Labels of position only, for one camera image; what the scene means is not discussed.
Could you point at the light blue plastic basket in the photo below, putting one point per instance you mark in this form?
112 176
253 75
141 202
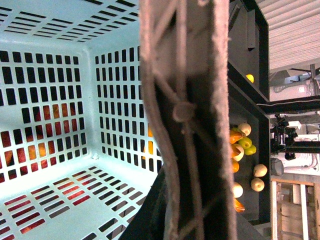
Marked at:
77 158

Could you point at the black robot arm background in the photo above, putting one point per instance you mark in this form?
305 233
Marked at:
283 140

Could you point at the orange fruit top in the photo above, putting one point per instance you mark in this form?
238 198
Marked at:
235 135

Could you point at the orange fruit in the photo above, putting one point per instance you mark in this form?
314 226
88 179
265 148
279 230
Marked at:
238 206
235 135

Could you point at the beige pear top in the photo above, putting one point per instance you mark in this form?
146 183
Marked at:
245 128

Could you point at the beige pear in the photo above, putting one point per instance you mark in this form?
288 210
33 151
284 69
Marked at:
245 128
260 171
257 184
237 190

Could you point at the green apple lower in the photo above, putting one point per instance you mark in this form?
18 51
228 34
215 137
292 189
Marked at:
250 150

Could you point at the yellow fruit upper shelf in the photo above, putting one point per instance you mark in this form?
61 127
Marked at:
251 78

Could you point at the beige pear bottom left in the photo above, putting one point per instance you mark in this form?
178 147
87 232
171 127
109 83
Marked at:
237 190

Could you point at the beige pear right upper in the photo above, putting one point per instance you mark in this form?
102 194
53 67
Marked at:
260 171

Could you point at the beige pear right lower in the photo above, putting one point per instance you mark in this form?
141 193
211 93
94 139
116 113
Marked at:
257 184

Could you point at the orange fruit bottom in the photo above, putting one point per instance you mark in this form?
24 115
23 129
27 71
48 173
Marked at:
238 206

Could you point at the wooden crate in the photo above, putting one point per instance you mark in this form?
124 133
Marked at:
295 209

